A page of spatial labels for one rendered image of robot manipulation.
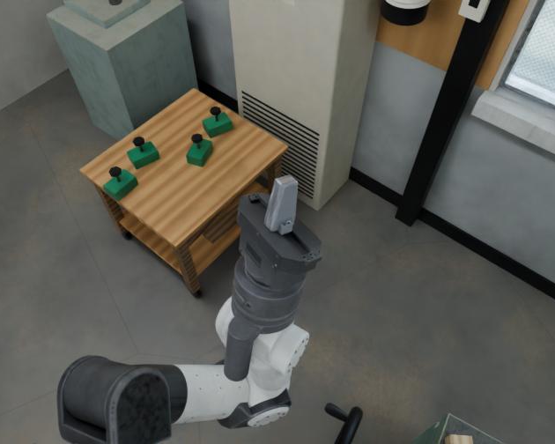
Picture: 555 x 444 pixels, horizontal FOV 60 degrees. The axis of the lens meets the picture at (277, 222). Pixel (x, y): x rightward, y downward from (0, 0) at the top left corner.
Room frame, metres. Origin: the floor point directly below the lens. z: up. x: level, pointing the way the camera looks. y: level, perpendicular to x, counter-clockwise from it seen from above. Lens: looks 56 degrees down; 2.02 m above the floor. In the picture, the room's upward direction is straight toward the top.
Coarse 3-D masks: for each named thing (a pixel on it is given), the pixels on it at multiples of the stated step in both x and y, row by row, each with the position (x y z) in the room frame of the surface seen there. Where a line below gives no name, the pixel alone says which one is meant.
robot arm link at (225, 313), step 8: (224, 304) 0.28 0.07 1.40; (224, 312) 0.27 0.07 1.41; (232, 312) 0.26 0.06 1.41; (216, 320) 0.26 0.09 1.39; (224, 320) 0.26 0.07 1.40; (216, 328) 0.25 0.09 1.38; (224, 328) 0.25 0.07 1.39; (224, 336) 0.24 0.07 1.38; (224, 344) 0.25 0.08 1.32; (256, 360) 0.23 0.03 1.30; (256, 368) 0.22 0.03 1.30; (264, 368) 0.22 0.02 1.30; (272, 368) 0.22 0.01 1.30
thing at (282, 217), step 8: (280, 184) 0.31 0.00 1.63; (288, 184) 0.31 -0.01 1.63; (296, 184) 0.31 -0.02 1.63; (280, 192) 0.31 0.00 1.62; (288, 192) 0.31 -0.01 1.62; (296, 192) 0.31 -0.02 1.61; (280, 200) 0.30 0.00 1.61; (288, 200) 0.31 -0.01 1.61; (296, 200) 0.31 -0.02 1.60; (272, 208) 0.30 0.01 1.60; (280, 208) 0.30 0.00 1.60; (288, 208) 0.30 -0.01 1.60; (272, 216) 0.30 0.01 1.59; (280, 216) 0.30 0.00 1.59; (288, 216) 0.30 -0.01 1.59; (272, 224) 0.29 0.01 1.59; (280, 224) 0.29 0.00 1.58; (288, 224) 0.29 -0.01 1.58; (280, 232) 0.29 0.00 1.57; (288, 232) 0.29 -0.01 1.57
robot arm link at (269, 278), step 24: (240, 216) 0.32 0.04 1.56; (264, 216) 0.32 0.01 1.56; (240, 240) 0.31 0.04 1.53; (264, 240) 0.28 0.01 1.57; (288, 240) 0.28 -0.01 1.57; (312, 240) 0.28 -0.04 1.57; (240, 264) 0.29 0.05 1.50; (264, 264) 0.26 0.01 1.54; (288, 264) 0.25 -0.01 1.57; (312, 264) 0.25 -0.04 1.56; (240, 288) 0.25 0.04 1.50; (264, 288) 0.25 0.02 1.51; (288, 288) 0.26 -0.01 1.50; (264, 312) 0.23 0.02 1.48; (288, 312) 0.24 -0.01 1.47
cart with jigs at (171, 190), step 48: (192, 96) 1.71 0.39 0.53; (144, 144) 1.36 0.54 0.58; (192, 144) 1.36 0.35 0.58; (240, 144) 1.40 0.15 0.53; (144, 192) 1.15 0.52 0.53; (192, 192) 1.15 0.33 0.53; (240, 192) 1.42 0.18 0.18; (144, 240) 1.14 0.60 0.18; (192, 240) 1.13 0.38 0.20; (192, 288) 0.93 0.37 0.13
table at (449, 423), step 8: (448, 416) 0.24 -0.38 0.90; (440, 424) 0.23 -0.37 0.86; (448, 424) 0.22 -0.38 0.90; (456, 424) 0.22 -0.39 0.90; (464, 424) 0.22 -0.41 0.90; (440, 432) 0.21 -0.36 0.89; (448, 432) 0.21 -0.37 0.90; (456, 432) 0.21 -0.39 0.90; (464, 432) 0.21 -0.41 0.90; (472, 432) 0.21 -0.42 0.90; (480, 432) 0.21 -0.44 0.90; (440, 440) 0.19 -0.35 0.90; (472, 440) 0.19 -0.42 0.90; (480, 440) 0.19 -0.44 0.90; (488, 440) 0.19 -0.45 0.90; (496, 440) 0.19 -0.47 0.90
